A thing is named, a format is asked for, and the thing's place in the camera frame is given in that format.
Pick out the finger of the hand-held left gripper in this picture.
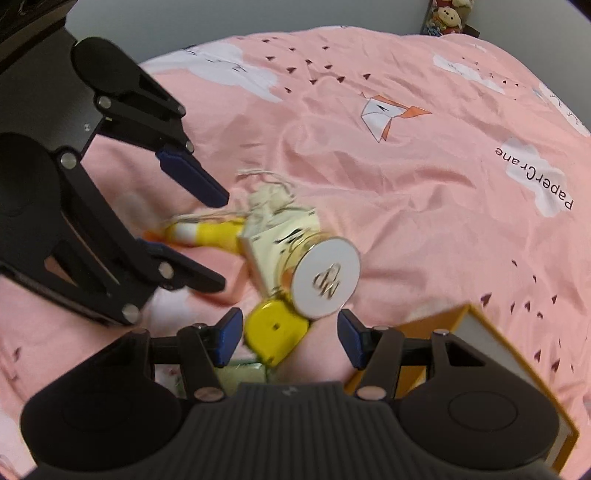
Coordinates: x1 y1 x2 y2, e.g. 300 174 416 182
45 151 227 325
93 73 230 208

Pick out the yellow tape measure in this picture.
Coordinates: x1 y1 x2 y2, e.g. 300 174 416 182
244 299 311 368

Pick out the yellow mushroom-shaped toy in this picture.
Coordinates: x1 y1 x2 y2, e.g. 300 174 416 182
165 217 246 256

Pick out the orange cardboard box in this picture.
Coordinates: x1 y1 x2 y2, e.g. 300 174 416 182
344 304 581 474

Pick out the pink printed blanket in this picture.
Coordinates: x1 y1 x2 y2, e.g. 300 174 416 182
0 23 591 467

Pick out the green packet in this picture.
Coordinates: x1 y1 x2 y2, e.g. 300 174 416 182
216 360 269 394

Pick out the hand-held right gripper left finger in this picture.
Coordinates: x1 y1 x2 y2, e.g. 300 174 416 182
130 306 245 402

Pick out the cream gift tag with string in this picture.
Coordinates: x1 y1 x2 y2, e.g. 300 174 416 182
237 168 322 296

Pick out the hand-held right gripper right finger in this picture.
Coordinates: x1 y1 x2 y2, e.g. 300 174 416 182
337 309 486 402

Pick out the column of plush toys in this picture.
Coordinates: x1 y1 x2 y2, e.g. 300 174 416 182
420 0 481 37

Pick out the yellow jar with white lid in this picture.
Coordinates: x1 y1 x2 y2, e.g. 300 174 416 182
276 231 361 322

